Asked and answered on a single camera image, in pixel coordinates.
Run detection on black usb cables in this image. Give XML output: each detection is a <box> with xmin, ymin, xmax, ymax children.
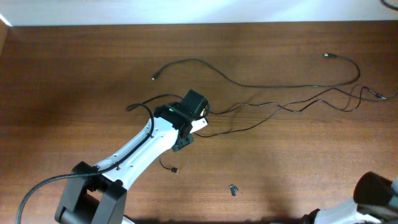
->
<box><xmin>205</xmin><ymin>85</ymin><xmax>388</xmax><ymax>116</ymax></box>

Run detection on black usb cable top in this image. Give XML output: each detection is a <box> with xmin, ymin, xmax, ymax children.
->
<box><xmin>151</xmin><ymin>52</ymin><xmax>361</xmax><ymax>90</ymax></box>

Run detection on black usb cable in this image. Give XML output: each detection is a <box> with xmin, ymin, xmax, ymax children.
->
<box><xmin>151</xmin><ymin>52</ymin><xmax>361</xmax><ymax>90</ymax></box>
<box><xmin>158</xmin><ymin>91</ymin><xmax>398</xmax><ymax>174</ymax></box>

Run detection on black usb cable bottom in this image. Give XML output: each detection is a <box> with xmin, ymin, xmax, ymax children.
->
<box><xmin>158</xmin><ymin>91</ymin><xmax>398</xmax><ymax>174</ymax></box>

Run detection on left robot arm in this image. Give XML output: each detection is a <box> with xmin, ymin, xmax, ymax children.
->
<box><xmin>55</xmin><ymin>90</ymin><xmax>210</xmax><ymax>224</ymax></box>

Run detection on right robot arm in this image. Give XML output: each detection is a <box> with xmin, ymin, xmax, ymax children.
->
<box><xmin>298</xmin><ymin>172</ymin><xmax>397</xmax><ymax>224</ymax></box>

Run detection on small black adapter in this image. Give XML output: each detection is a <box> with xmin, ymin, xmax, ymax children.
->
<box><xmin>229</xmin><ymin>184</ymin><xmax>239</xmax><ymax>197</ymax></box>

